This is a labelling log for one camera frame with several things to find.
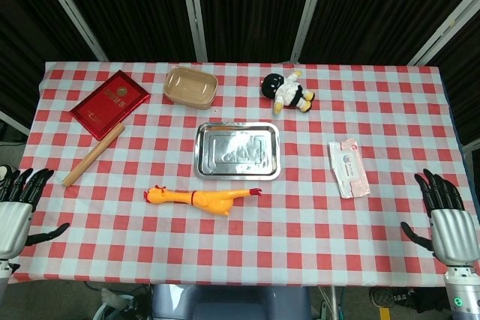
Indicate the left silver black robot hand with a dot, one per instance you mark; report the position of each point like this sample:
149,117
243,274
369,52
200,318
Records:
13,222

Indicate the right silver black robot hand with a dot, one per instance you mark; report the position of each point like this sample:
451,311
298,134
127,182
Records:
452,235

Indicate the yellow rubber chicken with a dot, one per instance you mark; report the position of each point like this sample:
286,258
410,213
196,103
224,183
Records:
210,200

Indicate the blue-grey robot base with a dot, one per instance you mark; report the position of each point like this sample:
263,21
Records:
232,303

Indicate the stainless steel rectangular tray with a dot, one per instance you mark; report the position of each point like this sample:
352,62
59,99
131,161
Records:
236,151

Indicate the black sneaker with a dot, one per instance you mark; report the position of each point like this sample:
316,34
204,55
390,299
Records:
390,296

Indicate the wooden rolling pin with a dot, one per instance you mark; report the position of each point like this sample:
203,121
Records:
93,155

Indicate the red white checkered tablecloth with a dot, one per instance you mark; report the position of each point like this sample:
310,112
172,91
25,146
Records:
337,241

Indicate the pink white wet wipes pack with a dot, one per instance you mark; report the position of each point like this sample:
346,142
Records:
348,168

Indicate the white plastic item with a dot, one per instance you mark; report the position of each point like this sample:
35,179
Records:
112,303

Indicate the white table leg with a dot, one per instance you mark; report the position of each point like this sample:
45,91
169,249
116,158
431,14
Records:
333,303

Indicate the red gift box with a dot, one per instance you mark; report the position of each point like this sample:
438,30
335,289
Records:
108,104

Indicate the black-headed plush doll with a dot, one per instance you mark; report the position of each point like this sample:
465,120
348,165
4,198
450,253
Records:
287,91

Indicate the white partition frame post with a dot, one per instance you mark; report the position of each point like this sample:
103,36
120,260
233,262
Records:
193,12
446,27
15,123
71,12
310,12

